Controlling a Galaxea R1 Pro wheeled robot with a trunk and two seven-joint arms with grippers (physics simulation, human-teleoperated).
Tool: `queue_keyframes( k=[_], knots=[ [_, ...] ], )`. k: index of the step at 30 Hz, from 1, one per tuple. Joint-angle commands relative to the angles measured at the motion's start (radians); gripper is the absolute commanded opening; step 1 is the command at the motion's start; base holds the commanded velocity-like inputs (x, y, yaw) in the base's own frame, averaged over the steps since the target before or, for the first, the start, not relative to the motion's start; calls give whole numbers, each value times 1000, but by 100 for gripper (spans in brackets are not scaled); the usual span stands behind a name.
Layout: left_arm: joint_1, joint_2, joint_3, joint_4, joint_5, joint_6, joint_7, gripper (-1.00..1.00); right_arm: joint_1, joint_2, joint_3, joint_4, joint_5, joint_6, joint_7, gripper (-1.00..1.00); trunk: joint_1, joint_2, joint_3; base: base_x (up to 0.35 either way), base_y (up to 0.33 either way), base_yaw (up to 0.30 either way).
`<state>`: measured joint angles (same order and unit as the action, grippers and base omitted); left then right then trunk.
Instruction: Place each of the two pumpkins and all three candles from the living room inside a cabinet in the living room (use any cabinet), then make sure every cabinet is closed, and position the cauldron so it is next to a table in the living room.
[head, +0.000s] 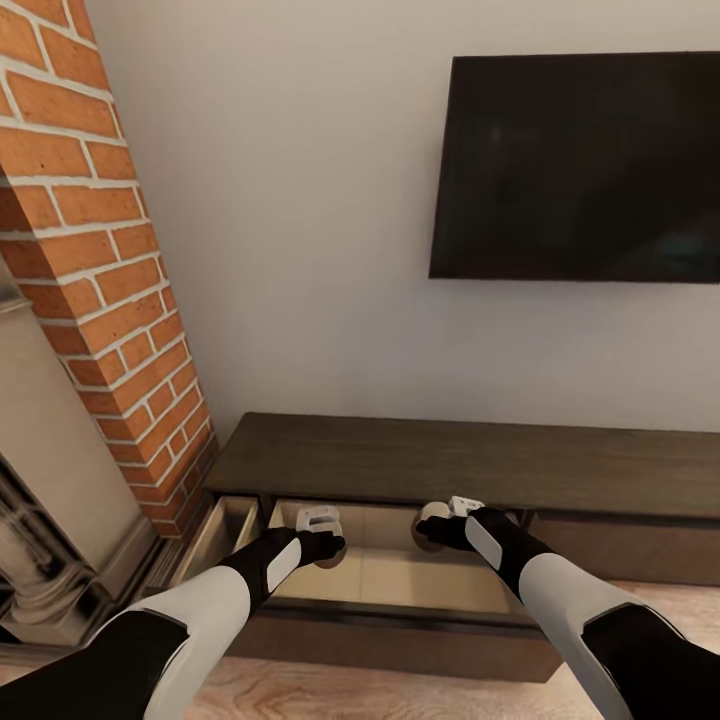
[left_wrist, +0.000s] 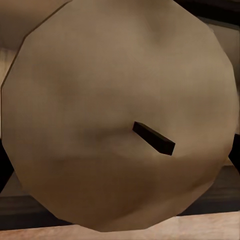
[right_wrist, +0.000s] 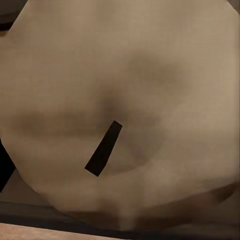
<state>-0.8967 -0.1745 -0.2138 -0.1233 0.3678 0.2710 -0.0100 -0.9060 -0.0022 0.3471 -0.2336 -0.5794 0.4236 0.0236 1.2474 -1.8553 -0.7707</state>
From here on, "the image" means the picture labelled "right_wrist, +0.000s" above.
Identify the pillar candle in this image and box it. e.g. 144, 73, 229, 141
0, 0, 240, 233

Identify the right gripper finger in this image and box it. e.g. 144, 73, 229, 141
0, 140, 16, 193

